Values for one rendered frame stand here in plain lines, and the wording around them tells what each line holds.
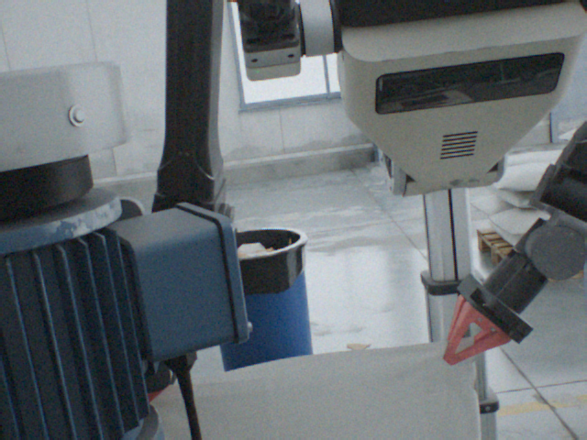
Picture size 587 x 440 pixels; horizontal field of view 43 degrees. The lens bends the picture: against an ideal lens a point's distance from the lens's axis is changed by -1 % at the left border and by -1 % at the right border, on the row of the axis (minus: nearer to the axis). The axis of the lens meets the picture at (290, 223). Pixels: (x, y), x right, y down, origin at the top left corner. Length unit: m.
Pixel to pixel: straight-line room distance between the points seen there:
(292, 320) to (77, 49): 6.38
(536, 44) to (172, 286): 0.83
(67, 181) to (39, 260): 0.05
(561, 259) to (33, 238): 0.56
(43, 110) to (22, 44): 8.78
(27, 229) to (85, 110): 0.07
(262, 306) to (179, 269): 2.55
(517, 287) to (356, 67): 0.45
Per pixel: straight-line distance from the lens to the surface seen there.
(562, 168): 0.88
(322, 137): 8.88
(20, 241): 0.44
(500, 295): 0.89
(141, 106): 8.92
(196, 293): 0.50
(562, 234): 0.83
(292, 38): 1.14
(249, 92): 8.80
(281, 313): 3.08
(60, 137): 0.43
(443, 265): 1.45
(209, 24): 0.71
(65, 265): 0.45
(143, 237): 0.50
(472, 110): 1.26
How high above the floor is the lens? 1.41
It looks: 13 degrees down
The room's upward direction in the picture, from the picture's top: 7 degrees counter-clockwise
